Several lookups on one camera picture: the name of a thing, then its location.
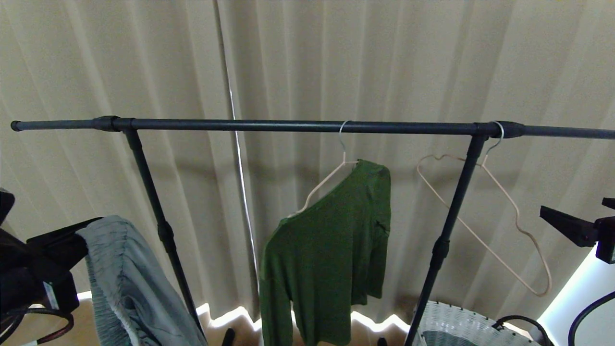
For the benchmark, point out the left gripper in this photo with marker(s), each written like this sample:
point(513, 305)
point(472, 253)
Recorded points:
point(24, 283)

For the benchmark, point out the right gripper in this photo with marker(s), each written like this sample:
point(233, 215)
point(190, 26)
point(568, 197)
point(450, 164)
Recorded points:
point(606, 240)

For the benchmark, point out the pink clothes hanger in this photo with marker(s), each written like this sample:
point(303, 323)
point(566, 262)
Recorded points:
point(344, 157)
point(549, 283)

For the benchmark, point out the pale grey shorts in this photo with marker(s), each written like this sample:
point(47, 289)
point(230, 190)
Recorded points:
point(129, 288)

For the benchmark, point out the green long-sleeved shirt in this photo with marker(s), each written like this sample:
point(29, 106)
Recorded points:
point(326, 250)

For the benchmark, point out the white laundry basket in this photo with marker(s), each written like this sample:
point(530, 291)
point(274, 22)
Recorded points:
point(456, 322)

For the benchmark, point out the black clothes rack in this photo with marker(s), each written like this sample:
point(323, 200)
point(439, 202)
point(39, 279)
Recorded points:
point(288, 126)

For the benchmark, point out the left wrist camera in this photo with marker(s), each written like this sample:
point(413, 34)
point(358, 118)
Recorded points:
point(5, 206)

